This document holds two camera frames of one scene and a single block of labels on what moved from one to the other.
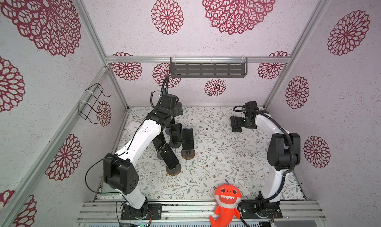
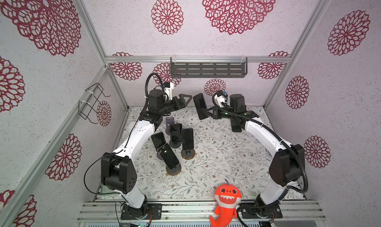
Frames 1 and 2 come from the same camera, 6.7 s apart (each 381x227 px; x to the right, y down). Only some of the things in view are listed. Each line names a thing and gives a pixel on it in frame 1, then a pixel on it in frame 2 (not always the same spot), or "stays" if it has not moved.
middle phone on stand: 187,139 stays
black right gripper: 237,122 -> 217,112
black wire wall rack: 86,108 stays
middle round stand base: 188,154 stays
